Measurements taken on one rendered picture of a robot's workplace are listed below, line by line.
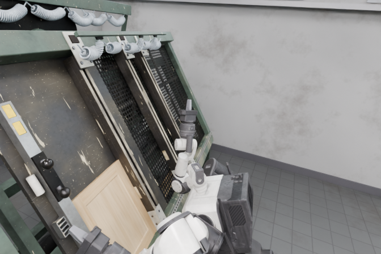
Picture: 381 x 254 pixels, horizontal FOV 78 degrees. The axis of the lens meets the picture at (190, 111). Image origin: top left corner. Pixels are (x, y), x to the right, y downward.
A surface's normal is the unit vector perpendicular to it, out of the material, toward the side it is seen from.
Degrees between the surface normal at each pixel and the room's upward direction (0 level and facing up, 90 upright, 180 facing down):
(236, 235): 90
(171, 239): 46
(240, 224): 90
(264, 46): 90
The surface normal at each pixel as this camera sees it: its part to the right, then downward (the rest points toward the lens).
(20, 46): 0.87, -0.33
